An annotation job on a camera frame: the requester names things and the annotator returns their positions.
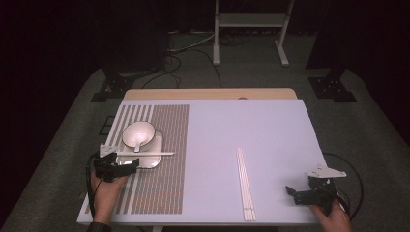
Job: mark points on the white square plate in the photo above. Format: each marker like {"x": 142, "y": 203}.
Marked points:
{"x": 151, "y": 161}

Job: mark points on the person's left hand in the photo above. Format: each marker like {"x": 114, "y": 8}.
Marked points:
{"x": 104, "y": 199}

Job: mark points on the dark floor socket box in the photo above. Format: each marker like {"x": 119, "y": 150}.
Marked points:
{"x": 106, "y": 125}

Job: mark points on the white bowl with dark rim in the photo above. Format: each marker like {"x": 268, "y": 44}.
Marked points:
{"x": 138, "y": 130}

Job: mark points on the person's right hand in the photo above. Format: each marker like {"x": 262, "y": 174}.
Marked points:
{"x": 335, "y": 222}

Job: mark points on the black stand base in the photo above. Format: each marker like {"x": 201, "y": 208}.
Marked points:
{"x": 332, "y": 88}
{"x": 112, "y": 87}

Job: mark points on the row of white chopsticks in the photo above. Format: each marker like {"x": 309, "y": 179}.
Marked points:
{"x": 246, "y": 187}

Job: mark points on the single white chopstick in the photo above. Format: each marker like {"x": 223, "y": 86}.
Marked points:
{"x": 154, "y": 153}

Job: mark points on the white metal stand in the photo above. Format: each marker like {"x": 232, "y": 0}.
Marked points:
{"x": 251, "y": 20}

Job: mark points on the brown striped placemat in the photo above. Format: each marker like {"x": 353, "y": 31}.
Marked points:
{"x": 170, "y": 129}

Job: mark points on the white foam table cover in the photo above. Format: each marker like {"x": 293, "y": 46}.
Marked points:
{"x": 245, "y": 125}

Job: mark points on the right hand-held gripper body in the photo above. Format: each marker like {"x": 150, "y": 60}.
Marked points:
{"x": 322, "y": 193}

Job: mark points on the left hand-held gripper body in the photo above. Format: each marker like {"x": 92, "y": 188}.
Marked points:
{"x": 108, "y": 167}

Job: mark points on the white ceramic spoon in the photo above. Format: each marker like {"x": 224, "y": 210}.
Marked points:
{"x": 139, "y": 143}

